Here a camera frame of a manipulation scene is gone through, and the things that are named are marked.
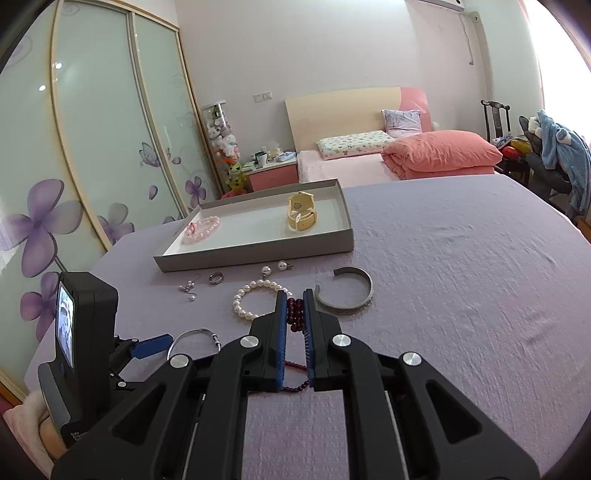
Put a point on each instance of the white plush toy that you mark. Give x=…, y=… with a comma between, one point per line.
x=535, y=124

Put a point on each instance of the folded pink quilt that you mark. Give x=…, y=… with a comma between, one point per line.
x=438, y=150

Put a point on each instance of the white air conditioner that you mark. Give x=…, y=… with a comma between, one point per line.
x=438, y=3

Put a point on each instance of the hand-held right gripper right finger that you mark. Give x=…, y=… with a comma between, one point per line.
x=308, y=341

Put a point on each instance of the cream and pink headboard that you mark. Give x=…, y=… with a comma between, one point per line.
x=332, y=113

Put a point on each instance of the white air conditioner pipe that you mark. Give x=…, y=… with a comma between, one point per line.
x=472, y=41

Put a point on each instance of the silver cuff bangle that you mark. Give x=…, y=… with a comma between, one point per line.
x=341, y=308

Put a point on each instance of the pink and cream nightstand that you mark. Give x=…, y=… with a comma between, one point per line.
x=272, y=177

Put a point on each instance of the purple bedspread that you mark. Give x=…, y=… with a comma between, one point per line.
x=438, y=277

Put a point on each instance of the flower print sliding wardrobe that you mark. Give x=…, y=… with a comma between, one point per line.
x=101, y=115

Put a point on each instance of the white cup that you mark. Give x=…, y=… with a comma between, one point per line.
x=261, y=159

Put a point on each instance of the person's left forearm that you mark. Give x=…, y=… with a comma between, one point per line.
x=25, y=415

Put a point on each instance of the flat floral pillow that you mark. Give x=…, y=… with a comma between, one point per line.
x=353, y=145

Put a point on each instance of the grey office chair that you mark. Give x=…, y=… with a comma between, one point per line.
x=542, y=175

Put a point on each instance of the blue cloth bundle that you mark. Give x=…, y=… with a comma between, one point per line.
x=286, y=157

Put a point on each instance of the grey cardboard box tray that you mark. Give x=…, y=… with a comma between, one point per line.
x=249, y=230

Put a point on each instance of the green plush toy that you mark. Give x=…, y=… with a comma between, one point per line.
x=235, y=177

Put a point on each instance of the dark wooden chair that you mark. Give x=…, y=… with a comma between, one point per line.
x=490, y=120

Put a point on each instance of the thin silver bangle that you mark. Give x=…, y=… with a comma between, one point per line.
x=198, y=330

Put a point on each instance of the clear tube of plush toys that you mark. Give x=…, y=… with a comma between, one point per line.
x=221, y=134

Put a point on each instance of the small purple print pillow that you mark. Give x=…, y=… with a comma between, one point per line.
x=400, y=122

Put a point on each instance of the pink bed mattress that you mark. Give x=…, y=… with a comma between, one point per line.
x=341, y=168

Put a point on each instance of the blue fleece garment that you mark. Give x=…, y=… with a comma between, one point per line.
x=565, y=147

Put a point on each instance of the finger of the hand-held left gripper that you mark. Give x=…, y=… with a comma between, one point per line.
x=154, y=344

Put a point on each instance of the silver drop earrings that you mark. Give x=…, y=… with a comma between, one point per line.
x=187, y=288

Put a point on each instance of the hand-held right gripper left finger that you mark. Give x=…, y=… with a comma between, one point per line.
x=280, y=341

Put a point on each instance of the pearl earring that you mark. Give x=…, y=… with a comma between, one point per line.
x=282, y=265
x=265, y=271

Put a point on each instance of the white wall switch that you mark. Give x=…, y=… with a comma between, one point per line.
x=262, y=97

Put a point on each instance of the colourful toys pile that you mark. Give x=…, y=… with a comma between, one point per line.
x=515, y=146

